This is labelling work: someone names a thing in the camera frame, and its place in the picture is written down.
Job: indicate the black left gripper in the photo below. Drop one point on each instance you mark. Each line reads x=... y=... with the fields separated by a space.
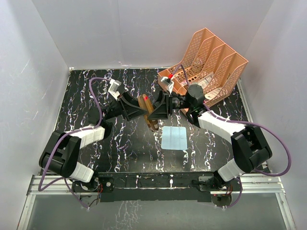
x=133 y=111

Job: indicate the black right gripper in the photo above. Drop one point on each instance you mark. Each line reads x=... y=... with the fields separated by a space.
x=161 y=111

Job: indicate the brown glasses case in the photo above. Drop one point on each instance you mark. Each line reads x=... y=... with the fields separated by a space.
x=146 y=104

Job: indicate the light blue cleaning cloth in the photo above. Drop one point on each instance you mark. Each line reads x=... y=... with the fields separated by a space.
x=174 y=138

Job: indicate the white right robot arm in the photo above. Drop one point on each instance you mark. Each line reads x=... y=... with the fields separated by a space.
x=249 y=146

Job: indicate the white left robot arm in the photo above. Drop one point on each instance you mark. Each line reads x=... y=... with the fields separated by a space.
x=62 y=152

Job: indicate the grey folded pouch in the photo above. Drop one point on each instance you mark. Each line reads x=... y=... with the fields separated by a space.
x=204 y=82

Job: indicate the white round disc item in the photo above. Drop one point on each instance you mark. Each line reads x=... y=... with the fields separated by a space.
x=212 y=94

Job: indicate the peach plastic desk organizer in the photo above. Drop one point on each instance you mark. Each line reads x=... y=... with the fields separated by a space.
x=207 y=57

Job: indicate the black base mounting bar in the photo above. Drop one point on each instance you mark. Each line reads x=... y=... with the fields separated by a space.
x=199 y=188

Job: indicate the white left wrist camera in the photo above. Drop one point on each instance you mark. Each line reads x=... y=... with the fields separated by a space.
x=116 y=88

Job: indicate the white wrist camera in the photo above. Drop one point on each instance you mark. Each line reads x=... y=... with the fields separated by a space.
x=168 y=82
x=116 y=88

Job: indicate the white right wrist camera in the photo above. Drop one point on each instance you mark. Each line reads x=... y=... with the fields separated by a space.
x=168 y=82

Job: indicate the aluminium frame rail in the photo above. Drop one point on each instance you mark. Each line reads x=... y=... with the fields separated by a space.
x=251 y=183

